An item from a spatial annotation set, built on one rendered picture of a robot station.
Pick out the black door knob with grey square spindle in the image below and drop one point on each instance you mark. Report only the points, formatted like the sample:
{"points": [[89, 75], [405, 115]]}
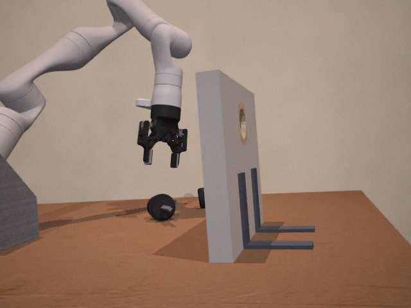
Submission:
{"points": [[161, 207]]}

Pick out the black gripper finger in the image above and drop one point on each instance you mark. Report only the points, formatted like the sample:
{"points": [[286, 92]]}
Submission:
{"points": [[178, 145], [147, 142]]}

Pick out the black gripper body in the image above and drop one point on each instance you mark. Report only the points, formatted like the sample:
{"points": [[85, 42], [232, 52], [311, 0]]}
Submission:
{"points": [[165, 115]]}

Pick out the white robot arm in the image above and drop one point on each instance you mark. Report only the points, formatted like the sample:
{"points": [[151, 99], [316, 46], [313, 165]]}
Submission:
{"points": [[24, 102]]}

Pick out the grey door panel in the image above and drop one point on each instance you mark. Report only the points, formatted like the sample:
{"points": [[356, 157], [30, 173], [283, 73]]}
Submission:
{"points": [[223, 107]]}

